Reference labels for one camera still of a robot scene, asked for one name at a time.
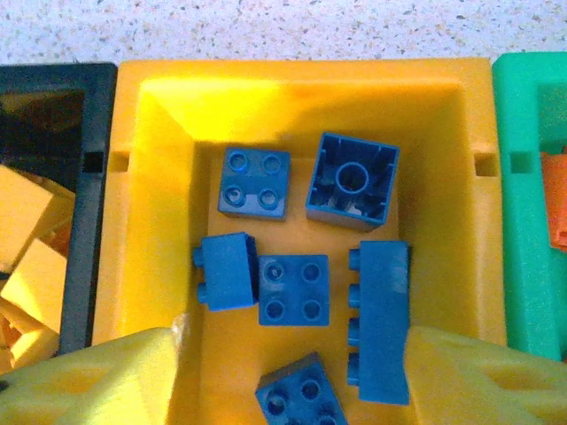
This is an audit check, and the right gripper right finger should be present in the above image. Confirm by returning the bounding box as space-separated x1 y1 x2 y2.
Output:
403 325 567 425

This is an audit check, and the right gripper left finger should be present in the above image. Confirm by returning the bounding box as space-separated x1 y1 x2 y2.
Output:
0 325 185 425

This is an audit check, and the yellow lego brick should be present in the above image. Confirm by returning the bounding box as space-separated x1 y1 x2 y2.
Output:
0 163 77 269
0 300 61 371
0 238 71 333

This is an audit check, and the blue long lego brick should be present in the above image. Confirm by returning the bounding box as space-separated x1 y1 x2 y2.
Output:
346 240 412 406

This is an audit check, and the blue square lego brick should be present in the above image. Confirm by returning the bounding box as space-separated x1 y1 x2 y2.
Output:
257 254 331 328
253 352 351 425
216 146 292 221

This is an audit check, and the small blue lego brick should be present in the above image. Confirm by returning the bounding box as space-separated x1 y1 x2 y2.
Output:
191 232 260 313

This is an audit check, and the orange long lego brick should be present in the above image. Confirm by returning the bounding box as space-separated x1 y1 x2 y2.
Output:
540 143 567 253

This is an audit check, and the tall blue lego brick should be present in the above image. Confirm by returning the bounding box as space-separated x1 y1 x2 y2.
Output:
304 131 401 234

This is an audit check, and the black plastic bin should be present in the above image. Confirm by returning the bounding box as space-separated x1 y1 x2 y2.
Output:
0 61 119 358

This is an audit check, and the green plastic bin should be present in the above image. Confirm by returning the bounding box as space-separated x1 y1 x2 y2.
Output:
491 51 567 362

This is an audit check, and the yellow plastic bin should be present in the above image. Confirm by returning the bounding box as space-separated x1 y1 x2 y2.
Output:
90 56 509 425

